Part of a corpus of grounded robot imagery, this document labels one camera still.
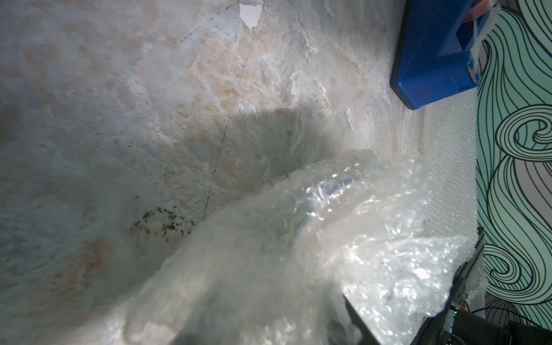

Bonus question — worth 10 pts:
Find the clear bubble wrap sheet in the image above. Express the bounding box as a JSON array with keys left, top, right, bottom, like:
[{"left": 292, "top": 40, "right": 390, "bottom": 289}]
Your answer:
[
  {"left": 122, "top": 150, "right": 476, "bottom": 344},
  {"left": 420, "top": 89, "right": 478, "bottom": 243}
]

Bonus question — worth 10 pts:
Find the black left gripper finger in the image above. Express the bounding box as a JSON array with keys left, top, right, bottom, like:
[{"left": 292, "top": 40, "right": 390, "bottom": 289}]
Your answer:
[{"left": 343, "top": 296, "right": 380, "bottom": 345}]

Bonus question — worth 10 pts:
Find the blue tape dispenser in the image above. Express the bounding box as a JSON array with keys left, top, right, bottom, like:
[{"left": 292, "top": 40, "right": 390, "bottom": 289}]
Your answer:
[{"left": 390, "top": 0, "right": 498, "bottom": 110}]

